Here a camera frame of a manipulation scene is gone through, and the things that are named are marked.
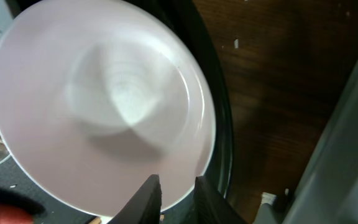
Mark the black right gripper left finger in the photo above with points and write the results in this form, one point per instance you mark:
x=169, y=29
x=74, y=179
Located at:
x=144, y=206

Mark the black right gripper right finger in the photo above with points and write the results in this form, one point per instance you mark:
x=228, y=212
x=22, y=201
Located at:
x=211, y=207

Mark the pink bowl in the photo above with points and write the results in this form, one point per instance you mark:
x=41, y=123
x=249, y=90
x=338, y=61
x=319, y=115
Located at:
x=96, y=96

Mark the grey dishwasher rack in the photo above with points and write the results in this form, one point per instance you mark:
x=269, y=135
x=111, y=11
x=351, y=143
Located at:
x=328, y=189

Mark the wooden chopstick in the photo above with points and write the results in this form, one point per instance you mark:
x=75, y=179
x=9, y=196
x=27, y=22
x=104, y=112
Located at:
x=96, y=220

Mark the orange carrot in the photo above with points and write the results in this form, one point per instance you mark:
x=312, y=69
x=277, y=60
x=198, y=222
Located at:
x=14, y=215

